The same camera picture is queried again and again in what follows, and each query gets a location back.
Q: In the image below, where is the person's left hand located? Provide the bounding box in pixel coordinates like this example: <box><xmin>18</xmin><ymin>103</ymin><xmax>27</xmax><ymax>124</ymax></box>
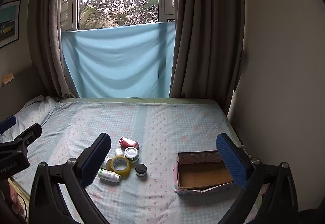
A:
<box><xmin>0</xmin><ymin>179</ymin><xmax>27</xmax><ymax>224</ymax></box>

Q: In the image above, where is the light blue cloth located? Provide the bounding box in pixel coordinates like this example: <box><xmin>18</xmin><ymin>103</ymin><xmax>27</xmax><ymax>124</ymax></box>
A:
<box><xmin>62</xmin><ymin>22</ymin><xmax>176</xmax><ymax>99</ymax></box>

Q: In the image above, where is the white bottle with green label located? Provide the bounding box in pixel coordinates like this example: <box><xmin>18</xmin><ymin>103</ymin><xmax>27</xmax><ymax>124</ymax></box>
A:
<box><xmin>98</xmin><ymin>168</ymin><xmax>121</xmax><ymax>184</ymax></box>

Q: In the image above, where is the yellow sticky note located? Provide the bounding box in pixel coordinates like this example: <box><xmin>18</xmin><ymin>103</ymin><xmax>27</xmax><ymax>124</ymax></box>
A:
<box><xmin>2</xmin><ymin>72</ymin><xmax>14</xmax><ymax>85</ymax></box>

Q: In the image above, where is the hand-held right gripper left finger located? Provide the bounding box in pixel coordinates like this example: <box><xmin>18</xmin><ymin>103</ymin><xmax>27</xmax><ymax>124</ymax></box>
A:
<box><xmin>28</xmin><ymin>133</ymin><xmax>112</xmax><ymax>224</ymax></box>

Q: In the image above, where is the patterned cardboard box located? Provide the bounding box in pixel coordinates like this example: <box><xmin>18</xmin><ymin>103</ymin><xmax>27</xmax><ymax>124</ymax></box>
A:
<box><xmin>174</xmin><ymin>151</ymin><xmax>235</xmax><ymax>194</ymax></box>

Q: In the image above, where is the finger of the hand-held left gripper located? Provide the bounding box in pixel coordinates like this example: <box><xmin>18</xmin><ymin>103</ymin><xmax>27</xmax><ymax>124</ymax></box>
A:
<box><xmin>13</xmin><ymin>123</ymin><xmax>42</xmax><ymax>151</ymax></box>
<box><xmin>0</xmin><ymin>115</ymin><xmax>17</xmax><ymax>135</ymax></box>

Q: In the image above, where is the black cable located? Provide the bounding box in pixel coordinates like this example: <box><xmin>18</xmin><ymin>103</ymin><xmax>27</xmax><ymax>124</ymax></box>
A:
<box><xmin>9</xmin><ymin>178</ymin><xmax>30</xmax><ymax>213</ymax></box>

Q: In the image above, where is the grey-brown curtain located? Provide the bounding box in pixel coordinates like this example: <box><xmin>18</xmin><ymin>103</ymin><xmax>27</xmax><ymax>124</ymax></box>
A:
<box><xmin>170</xmin><ymin>0</ymin><xmax>245</xmax><ymax>113</ymax></box>
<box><xmin>27</xmin><ymin>0</ymin><xmax>84</xmax><ymax>99</ymax></box>

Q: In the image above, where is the red small box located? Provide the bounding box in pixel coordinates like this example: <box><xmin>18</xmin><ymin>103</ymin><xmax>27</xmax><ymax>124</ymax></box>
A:
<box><xmin>119</xmin><ymin>136</ymin><xmax>140</xmax><ymax>150</ymax></box>

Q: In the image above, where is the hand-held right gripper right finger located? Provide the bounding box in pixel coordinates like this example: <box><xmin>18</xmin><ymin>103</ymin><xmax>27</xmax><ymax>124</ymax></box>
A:
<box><xmin>216</xmin><ymin>133</ymin><xmax>299</xmax><ymax>224</ymax></box>

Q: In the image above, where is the wall poster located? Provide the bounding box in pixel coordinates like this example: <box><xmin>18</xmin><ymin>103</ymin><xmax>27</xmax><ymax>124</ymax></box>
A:
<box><xmin>0</xmin><ymin>0</ymin><xmax>21</xmax><ymax>49</ymax></box>

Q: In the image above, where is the green jar with white lid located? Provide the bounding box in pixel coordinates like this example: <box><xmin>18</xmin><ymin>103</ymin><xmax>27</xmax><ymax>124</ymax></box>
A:
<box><xmin>124</xmin><ymin>146</ymin><xmax>139</xmax><ymax>163</ymax></box>

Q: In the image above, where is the yellow tape roll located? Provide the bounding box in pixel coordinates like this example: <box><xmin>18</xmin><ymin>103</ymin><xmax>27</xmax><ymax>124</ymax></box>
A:
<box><xmin>106</xmin><ymin>155</ymin><xmax>131</xmax><ymax>179</ymax></box>

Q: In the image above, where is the black round jar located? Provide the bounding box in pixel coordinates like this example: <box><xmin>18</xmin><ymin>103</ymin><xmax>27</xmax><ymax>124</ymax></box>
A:
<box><xmin>135</xmin><ymin>164</ymin><xmax>148</xmax><ymax>177</ymax></box>

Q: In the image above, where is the checked pillow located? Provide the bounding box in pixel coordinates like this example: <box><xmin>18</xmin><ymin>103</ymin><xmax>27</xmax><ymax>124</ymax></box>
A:
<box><xmin>0</xmin><ymin>96</ymin><xmax>59</xmax><ymax>143</ymax></box>

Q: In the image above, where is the green mattress cover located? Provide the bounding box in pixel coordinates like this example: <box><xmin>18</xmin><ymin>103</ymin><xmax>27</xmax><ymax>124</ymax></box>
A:
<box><xmin>60</xmin><ymin>98</ymin><xmax>221</xmax><ymax>106</ymax></box>

